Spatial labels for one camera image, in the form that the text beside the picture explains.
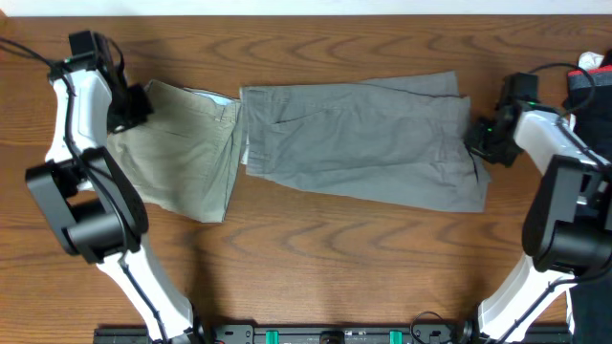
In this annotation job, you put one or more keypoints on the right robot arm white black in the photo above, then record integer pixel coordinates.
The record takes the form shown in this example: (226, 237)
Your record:
(566, 236)

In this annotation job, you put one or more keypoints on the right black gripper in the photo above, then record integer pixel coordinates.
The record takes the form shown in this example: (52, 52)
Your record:
(473, 142)

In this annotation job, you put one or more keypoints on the dark clothes pile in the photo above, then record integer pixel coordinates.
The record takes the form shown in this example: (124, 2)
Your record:
(592, 123)

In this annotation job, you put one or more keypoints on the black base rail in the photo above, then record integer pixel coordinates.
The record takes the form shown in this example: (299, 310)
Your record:
(247, 334)

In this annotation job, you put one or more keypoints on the grey shorts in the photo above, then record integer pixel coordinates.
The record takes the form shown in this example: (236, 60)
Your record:
(396, 140)

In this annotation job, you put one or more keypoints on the khaki shorts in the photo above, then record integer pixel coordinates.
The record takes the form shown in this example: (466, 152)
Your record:
(185, 157)

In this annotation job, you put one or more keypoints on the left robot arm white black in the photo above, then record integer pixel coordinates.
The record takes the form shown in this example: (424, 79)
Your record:
(92, 209)

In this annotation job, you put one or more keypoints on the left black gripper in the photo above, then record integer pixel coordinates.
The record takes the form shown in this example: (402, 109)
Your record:
(146, 109)

